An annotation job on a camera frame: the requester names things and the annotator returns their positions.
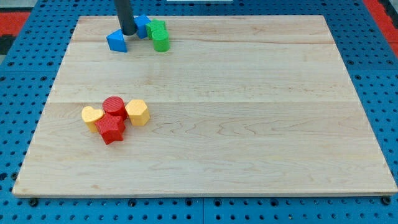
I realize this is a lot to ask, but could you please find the light wooden board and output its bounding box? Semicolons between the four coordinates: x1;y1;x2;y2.
12;16;397;198

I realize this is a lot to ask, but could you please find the green star block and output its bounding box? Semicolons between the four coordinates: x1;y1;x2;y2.
146;19;166;39

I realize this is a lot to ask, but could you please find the yellow heart block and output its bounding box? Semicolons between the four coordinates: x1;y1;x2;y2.
81;106;104;133

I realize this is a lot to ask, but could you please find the green cylinder block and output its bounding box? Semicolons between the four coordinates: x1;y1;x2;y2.
152;29;170;52

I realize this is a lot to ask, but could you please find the yellow hexagon block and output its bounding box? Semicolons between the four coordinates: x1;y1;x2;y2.
125;100;150;126

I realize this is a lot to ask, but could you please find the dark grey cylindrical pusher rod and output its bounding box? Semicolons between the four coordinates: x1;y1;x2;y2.
114;0;137;35

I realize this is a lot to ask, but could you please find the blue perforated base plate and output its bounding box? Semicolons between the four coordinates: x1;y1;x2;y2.
1;0;397;223

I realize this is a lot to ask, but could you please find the blue triangle block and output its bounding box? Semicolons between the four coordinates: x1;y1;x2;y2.
106;29;127;53

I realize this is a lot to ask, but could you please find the red cylinder block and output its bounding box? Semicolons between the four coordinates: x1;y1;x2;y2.
102;96;127;120

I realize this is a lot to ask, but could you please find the blue cube block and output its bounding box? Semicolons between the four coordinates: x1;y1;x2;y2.
134;14;151;39

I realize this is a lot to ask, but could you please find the red star block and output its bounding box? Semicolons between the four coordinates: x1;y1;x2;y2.
95;113;126;145

